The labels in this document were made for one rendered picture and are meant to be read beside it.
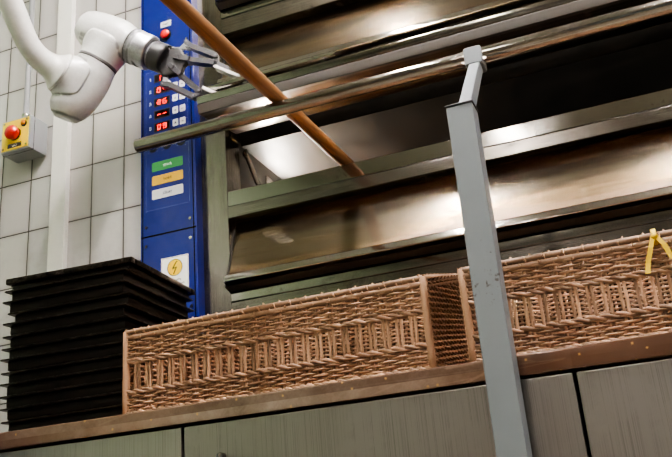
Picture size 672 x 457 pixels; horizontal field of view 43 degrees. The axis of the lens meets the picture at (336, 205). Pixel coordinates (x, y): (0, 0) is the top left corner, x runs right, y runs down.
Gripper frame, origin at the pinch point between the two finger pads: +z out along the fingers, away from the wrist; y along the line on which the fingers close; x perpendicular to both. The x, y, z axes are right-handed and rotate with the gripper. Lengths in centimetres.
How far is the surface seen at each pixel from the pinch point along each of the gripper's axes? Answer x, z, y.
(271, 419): 57, 58, 60
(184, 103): -11.7, -12.1, 5.5
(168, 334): 46, 33, 57
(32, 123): -19, -52, 26
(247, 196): -8.3, 15.7, 21.3
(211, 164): -11.6, 2.3, 17.2
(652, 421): 70, 105, 38
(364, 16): -6.0, 22.1, -31.9
